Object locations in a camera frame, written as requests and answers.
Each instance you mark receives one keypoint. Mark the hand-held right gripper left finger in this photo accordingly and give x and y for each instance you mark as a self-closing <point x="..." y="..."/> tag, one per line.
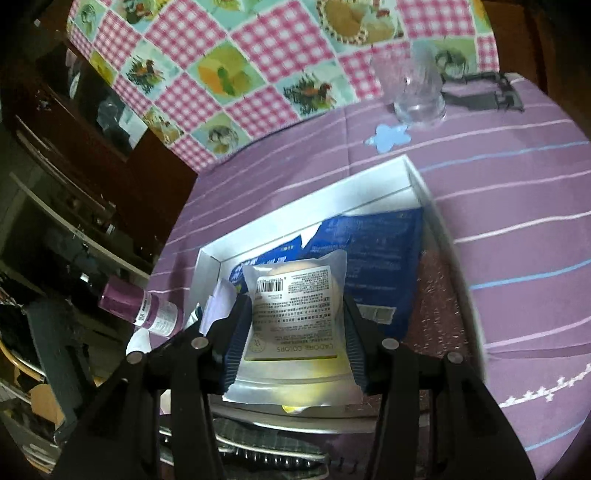
<point x="233" y="350"/>

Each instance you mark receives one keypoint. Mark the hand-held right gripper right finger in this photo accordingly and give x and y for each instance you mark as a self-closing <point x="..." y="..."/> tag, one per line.
<point x="356" y="353"/>

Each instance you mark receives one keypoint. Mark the clear packet with white label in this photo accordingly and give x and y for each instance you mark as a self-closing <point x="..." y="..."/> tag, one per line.
<point x="295" y="323"/>

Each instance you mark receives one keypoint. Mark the blue face mask packet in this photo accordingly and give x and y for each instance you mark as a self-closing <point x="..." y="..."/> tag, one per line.
<point x="378" y="258"/>

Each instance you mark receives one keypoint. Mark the white cardboard box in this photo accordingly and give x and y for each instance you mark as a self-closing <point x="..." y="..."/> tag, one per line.
<point x="323" y="203"/>

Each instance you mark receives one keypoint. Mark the pink knitted cloth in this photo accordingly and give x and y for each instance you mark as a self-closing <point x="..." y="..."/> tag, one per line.
<point x="438" y="314"/>

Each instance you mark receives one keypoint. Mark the purple bottle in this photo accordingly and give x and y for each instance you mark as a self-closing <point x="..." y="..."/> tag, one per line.
<point x="138" y="309"/>

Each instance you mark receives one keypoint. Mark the dark wooden glass cabinet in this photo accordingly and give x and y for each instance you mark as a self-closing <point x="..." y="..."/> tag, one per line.
<point x="83" y="175"/>

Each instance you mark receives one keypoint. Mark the clear glass cup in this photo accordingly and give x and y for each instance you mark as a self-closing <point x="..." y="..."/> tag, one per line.
<point x="415" y="92"/>

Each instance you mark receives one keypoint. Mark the pink checkered printed cloth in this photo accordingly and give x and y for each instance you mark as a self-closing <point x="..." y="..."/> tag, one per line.
<point x="240" y="69"/>

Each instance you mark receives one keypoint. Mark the black binder clip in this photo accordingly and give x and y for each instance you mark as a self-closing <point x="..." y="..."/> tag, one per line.
<point x="480" y="99"/>

